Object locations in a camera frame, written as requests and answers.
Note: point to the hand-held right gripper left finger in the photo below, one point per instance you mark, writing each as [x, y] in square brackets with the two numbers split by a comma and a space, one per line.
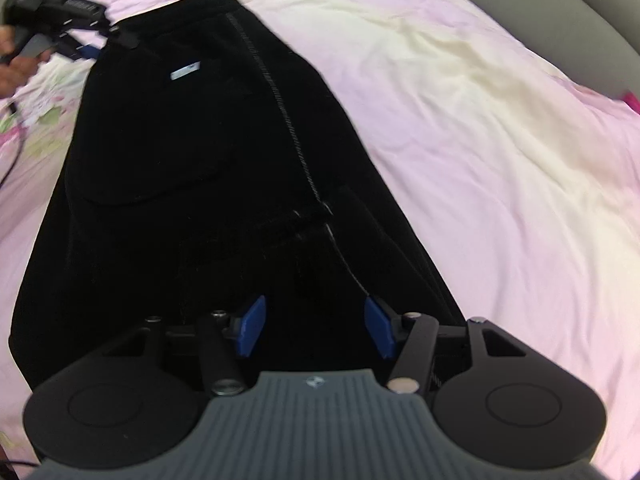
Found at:
[252, 327]

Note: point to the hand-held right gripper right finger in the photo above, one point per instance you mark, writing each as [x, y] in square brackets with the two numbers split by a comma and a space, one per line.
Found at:
[377, 327]

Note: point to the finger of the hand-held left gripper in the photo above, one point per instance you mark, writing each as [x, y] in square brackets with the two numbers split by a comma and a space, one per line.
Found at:
[87, 53]
[122, 40]

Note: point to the black pants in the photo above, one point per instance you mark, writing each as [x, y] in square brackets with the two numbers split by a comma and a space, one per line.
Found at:
[175, 160]

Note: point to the person's left hand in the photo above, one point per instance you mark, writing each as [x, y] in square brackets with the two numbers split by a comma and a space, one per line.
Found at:
[15, 75]

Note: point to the pink and cream blanket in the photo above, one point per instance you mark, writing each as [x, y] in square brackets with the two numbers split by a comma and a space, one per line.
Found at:
[475, 135]

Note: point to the magenta pillow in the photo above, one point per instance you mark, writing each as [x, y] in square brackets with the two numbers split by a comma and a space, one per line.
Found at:
[632, 101]

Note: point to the grey padded headboard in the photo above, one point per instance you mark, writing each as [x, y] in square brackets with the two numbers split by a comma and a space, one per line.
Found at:
[600, 20]

